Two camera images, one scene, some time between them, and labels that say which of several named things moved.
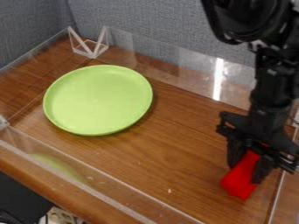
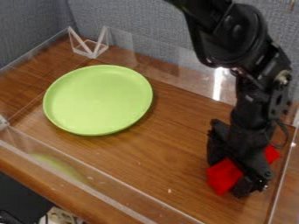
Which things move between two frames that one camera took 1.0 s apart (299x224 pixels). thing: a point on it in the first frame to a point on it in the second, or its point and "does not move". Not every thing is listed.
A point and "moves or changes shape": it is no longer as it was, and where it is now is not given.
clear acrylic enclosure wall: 108,141 does not move
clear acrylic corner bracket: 88,47 does not move
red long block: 238,183 moves or changes shape
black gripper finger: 264,165 to 247,185
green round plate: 98,100 does not move
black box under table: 23,205 does not move
